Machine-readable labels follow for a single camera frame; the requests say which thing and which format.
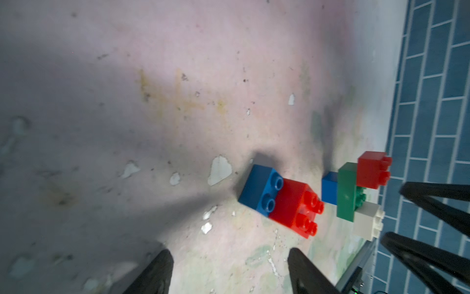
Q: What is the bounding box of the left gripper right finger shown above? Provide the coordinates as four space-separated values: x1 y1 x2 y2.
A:
287 247 340 294

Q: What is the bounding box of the red lego brick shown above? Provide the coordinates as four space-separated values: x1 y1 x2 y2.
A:
269 178 324 239
356 151 393 189

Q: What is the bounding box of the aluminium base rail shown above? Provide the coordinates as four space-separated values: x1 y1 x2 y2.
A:
335 238 378 294

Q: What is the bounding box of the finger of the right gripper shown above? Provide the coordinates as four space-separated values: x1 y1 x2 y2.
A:
400 182 470 237
380 232 470 294

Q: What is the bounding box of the green lego brick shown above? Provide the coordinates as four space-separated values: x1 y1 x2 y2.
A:
337 162 366 222

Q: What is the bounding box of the white lego brick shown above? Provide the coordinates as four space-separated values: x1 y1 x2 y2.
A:
352 202 385 241

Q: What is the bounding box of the blue lego brick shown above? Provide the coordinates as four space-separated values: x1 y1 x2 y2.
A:
321 171 338 205
238 164 284 218

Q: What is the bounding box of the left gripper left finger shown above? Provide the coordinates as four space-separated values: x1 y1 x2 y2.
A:
124 249 174 294

